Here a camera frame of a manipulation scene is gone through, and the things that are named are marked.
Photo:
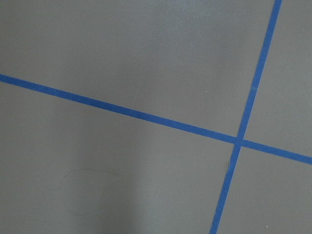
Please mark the blue tape grid lines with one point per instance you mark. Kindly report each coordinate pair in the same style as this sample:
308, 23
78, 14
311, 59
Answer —
237, 141

